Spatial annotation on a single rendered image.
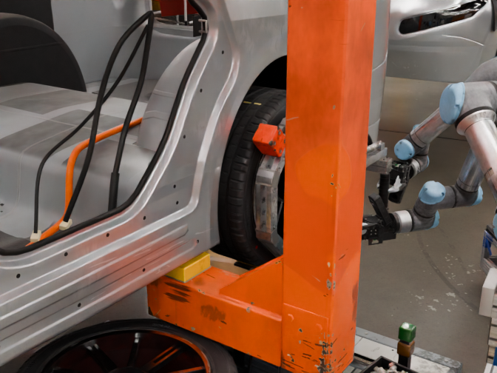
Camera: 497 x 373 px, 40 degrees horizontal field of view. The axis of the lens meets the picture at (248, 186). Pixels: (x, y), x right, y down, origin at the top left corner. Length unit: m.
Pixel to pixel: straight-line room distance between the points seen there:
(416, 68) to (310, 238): 3.12
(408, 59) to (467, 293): 1.79
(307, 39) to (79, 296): 0.87
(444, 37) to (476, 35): 0.23
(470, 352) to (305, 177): 1.65
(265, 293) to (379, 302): 1.55
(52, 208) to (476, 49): 3.29
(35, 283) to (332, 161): 0.78
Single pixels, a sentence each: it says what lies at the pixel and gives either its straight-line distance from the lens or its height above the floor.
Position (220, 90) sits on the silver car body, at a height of 1.25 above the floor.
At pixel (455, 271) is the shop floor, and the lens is 3.85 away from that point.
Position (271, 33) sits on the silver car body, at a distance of 2.29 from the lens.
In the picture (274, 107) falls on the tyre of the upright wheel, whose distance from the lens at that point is 2.32.
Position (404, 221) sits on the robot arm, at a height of 0.81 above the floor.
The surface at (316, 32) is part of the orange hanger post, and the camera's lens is 1.64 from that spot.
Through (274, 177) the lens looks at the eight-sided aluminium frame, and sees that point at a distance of 2.21.
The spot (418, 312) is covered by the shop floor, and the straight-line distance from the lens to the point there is 3.42.
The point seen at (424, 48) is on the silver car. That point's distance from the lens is 4.73.
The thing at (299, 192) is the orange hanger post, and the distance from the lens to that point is 1.76.
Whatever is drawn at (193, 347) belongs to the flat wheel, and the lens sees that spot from 2.17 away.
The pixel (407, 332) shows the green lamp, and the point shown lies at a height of 0.65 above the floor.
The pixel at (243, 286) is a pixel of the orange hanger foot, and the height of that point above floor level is 0.73.
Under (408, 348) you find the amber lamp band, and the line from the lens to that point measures 2.03.
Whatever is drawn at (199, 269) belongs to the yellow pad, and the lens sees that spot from 2.19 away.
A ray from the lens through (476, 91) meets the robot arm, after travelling 2.05.
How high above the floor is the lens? 1.70
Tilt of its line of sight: 20 degrees down
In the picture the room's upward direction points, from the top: straight up
